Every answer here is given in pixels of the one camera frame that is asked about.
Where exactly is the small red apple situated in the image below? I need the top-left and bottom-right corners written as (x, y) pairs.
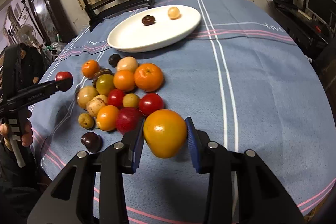
top-left (55, 71), bottom-right (73, 81)

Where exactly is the dark purple plum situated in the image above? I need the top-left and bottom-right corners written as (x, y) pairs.
top-left (81, 132), bottom-right (102, 153)

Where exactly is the yellow-orange tomato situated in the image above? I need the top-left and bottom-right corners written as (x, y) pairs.
top-left (143, 109), bottom-right (187, 159)

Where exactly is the left hand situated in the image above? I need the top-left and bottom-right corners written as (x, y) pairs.
top-left (1, 109), bottom-right (33, 151)

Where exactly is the person in dark clothes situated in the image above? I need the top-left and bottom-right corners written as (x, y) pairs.
top-left (19, 43), bottom-right (45, 88)

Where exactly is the large dark red apple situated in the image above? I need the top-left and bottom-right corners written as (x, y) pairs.
top-left (116, 107), bottom-right (143, 135)

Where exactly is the orange persimmon fruit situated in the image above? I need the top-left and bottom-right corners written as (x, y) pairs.
top-left (96, 105), bottom-right (119, 131)

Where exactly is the beige potato fruit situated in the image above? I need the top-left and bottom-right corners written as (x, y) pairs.
top-left (77, 86), bottom-right (98, 109)

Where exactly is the small yellow-green fruit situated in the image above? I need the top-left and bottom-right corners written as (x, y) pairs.
top-left (77, 113), bottom-right (95, 130)

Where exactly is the striped beige pepino melon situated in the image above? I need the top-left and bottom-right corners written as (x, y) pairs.
top-left (86, 94), bottom-right (108, 117)

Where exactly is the small orange mandarin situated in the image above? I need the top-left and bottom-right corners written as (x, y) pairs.
top-left (81, 60), bottom-right (100, 79)

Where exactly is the small olive longan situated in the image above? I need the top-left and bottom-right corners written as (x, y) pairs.
top-left (122, 93), bottom-right (140, 108)

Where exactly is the small red tomato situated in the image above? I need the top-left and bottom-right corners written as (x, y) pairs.
top-left (107, 89), bottom-right (125, 109)

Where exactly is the dark framed mirror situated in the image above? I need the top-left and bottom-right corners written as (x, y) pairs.
top-left (28, 0), bottom-right (76, 46)

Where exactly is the olive green tomato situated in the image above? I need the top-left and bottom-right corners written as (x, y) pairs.
top-left (96, 74), bottom-right (114, 96)

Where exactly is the dark brown mangosteen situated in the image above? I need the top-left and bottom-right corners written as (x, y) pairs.
top-left (92, 68), bottom-right (114, 88)

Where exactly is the small dark plum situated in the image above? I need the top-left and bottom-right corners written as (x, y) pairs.
top-left (108, 53), bottom-right (121, 68)

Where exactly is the smooth orange fruit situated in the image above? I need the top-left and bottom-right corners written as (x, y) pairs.
top-left (113, 70), bottom-right (135, 92)

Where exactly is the large ribbed orange mandarin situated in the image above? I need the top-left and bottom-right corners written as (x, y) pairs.
top-left (134, 63), bottom-right (164, 92)

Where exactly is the beige round fruit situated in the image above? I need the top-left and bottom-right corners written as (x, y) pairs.
top-left (116, 56), bottom-right (138, 73)

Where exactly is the white oval plate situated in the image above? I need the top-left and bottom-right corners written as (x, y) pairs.
top-left (107, 5), bottom-right (201, 53)

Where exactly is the dark chestnut on plate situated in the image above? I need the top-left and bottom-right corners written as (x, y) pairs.
top-left (142, 15), bottom-right (155, 26)

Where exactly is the pale yellow round fruit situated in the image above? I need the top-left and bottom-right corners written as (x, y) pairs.
top-left (167, 6), bottom-right (181, 20)

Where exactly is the black desk rack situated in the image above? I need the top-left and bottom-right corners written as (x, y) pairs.
top-left (271, 0), bottom-right (335, 59)

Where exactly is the computer monitor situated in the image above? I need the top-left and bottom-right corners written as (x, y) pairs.
top-left (306, 0), bottom-right (335, 31)

